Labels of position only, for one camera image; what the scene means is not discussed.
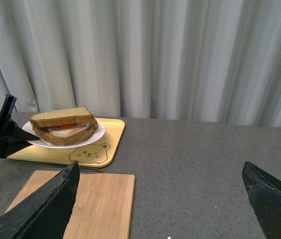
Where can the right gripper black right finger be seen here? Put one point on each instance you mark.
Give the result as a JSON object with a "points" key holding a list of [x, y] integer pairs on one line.
{"points": [[264, 194]]}

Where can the bamboo cutting board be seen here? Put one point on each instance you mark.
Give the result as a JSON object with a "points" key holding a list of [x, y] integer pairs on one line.
{"points": [[99, 209]]}

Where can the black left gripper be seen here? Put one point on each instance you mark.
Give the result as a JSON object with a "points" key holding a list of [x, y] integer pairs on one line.
{"points": [[17, 132]]}

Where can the bread slice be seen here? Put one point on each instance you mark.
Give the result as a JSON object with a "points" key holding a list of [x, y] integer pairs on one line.
{"points": [[61, 117], [81, 136]]}

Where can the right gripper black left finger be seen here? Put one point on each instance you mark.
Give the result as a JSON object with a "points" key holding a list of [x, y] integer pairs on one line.
{"points": [[45, 213]]}

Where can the yellow bear tray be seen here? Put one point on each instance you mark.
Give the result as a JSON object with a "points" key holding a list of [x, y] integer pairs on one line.
{"points": [[98, 153]]}

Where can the white round plate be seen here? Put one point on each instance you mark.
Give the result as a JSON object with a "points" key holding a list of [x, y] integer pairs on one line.
{"points": [[98, 134]]}

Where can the fried egg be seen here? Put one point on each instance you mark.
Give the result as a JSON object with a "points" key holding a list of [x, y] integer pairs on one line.
{"points": [[67, 130]]}

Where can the grey curtain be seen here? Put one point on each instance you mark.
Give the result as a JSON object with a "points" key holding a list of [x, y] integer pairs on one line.
{"points": [[198, 60]]}

